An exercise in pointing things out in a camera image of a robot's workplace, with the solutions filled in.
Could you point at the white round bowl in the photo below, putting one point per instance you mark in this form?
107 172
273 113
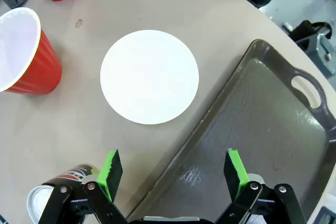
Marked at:
149 77

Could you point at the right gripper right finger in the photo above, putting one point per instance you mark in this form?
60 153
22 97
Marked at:
236 176

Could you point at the black Pepsi can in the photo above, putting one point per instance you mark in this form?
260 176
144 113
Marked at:
39 200

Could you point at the dark brown plastic tray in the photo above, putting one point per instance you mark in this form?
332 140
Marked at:
262 119

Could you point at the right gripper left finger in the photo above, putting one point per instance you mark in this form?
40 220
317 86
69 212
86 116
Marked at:
105 182

